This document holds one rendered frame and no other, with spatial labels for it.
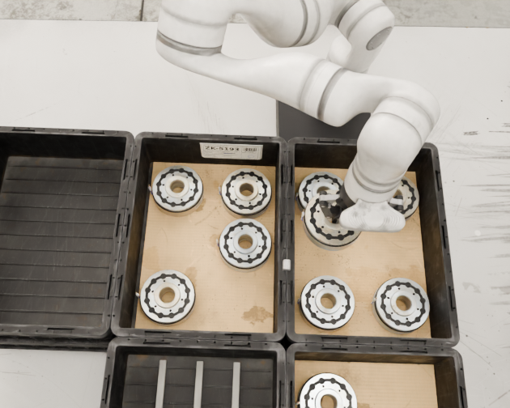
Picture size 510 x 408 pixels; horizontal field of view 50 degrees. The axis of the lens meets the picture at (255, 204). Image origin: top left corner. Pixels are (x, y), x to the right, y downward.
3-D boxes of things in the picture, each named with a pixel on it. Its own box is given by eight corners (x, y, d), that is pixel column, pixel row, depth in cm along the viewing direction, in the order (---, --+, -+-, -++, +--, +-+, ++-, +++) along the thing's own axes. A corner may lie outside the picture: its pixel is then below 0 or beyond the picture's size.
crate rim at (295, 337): (286, 142, 111) (286, 136, 109) (433, 147, 111) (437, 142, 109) (285, 344, 95) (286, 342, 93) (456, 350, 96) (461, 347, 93)
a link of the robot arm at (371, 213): (338, 230, 78) (346, 214, 73) (338, 160, 83) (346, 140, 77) (402, 234, 78) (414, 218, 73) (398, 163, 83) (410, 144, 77)
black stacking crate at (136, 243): (146, 159, 119) (136, 133, 109) (282, 164, 120) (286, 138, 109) (123, 346, 104) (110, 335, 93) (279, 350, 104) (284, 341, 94)
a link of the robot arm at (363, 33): (407, 13, 99) (379, 69, 115) (376, -24, 102) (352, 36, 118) (367, 33, 97) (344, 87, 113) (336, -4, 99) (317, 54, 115)
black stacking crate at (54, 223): (6, 154, 119) (-16, 127, 108) (143, 159, 119) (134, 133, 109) (-37, 340, 103) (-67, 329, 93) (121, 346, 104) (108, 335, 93)
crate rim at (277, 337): (137, 137, 110) (135, 130, 108) (286, 142, 111) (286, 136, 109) (112, 338, 95) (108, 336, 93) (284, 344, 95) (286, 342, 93)
